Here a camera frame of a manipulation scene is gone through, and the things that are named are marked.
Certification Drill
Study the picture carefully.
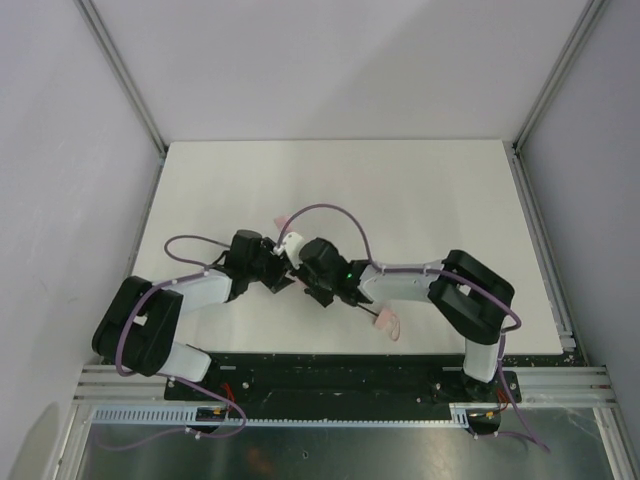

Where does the pink folding umbrella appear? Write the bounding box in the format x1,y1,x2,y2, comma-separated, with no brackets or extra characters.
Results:
274,215,401,342

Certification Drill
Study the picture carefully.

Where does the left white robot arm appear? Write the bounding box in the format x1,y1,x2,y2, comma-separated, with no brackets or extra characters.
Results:
91,230,293,382

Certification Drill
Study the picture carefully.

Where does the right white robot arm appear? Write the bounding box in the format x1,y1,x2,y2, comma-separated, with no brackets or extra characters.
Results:
285,238,515,384

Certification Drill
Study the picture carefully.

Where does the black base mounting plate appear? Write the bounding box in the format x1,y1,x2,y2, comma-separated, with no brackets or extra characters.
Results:
102,349,576,421

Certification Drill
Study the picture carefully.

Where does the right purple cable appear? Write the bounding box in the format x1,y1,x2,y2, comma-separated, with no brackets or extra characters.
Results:
277,203,551,454

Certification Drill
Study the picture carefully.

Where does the grey slotted cable duct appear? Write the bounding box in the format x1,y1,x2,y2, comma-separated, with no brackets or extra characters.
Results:
90,403,501,429

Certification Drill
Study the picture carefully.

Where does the left aluminium frame post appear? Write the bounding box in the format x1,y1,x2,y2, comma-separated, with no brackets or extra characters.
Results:
74,0,168,158

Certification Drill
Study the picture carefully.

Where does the aluminium frame post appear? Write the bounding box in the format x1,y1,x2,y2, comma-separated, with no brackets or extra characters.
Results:
74,0,168,158
511,0,610,152

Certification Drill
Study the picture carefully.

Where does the aluminium frame rail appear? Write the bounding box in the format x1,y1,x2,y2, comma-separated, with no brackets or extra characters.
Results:
504,142,618,412

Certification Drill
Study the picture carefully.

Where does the right aluminium frame post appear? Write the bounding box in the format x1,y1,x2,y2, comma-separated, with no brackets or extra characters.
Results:
511,0,610,152

